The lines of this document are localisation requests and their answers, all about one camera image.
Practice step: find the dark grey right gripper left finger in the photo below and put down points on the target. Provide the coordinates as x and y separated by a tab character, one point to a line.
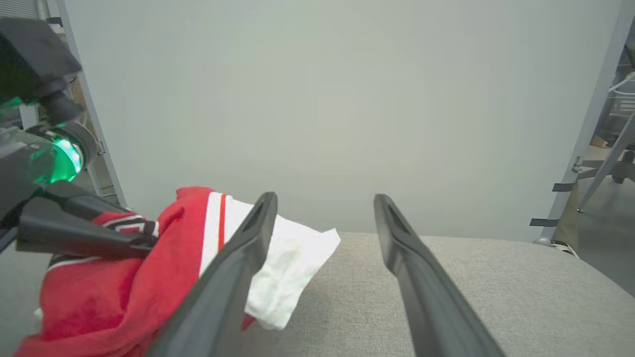
223	297

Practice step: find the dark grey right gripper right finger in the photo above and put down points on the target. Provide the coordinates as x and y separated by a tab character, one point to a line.
431	297

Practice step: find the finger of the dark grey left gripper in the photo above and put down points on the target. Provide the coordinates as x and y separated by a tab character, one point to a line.
74	235
89	206

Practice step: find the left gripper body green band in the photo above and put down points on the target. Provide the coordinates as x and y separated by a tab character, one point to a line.
30	168

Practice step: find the red and white garment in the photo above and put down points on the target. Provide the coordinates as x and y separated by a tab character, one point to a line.
99	297

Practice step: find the black tape strip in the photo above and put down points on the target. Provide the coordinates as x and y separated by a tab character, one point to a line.
544	222
563	187

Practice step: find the white and black shoe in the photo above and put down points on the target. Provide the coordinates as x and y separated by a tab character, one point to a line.
564	247

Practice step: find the khaki trouser leg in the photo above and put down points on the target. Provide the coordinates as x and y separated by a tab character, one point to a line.
568	218

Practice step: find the grey chair base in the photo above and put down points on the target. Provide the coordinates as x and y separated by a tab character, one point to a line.
607	163

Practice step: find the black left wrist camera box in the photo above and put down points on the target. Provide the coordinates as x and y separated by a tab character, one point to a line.
34	59

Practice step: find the white partition panel grey frame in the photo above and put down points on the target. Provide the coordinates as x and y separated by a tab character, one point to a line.
322	99

